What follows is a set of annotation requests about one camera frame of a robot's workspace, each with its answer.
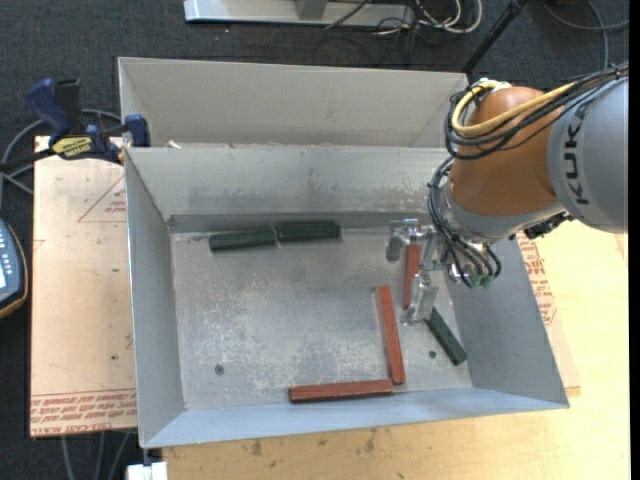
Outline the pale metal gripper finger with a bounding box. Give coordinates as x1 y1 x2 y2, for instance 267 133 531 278
399 274 425 327
418 275 440 321

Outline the red-brown flat block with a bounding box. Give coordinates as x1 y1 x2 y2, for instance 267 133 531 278
401 227 423 311
287 378 395 404
374 285 407 386

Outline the dark green flat block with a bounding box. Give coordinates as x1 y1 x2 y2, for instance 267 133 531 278
423 306 469 368
276 220 343 243
208 228 278 253

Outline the grey metal bin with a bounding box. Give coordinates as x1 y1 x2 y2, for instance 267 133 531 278
117 56 571 450

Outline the brown cardboard board red print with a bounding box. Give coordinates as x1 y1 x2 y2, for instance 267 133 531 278
29 135 584 440

